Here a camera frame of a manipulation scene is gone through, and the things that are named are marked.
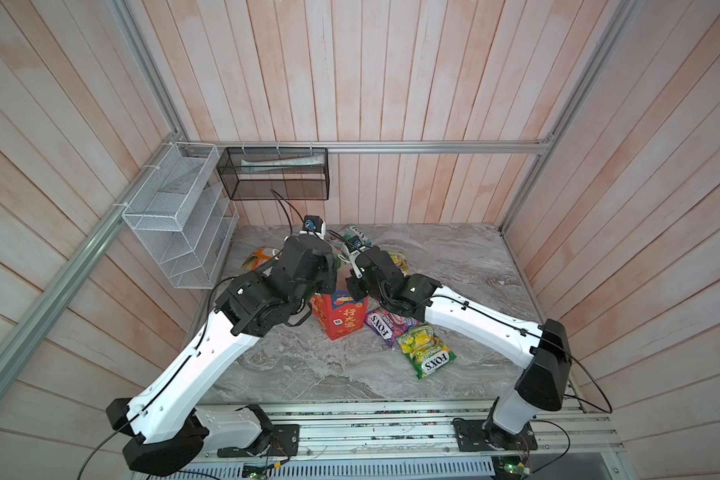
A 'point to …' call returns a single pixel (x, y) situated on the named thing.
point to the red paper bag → (340, 313)
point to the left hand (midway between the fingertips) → (324, 268)
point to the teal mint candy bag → (354, 235)
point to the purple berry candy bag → (388, 325)
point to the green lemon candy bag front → (425, 350)
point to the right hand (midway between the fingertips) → (350, 271)
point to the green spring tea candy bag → (400, 262)
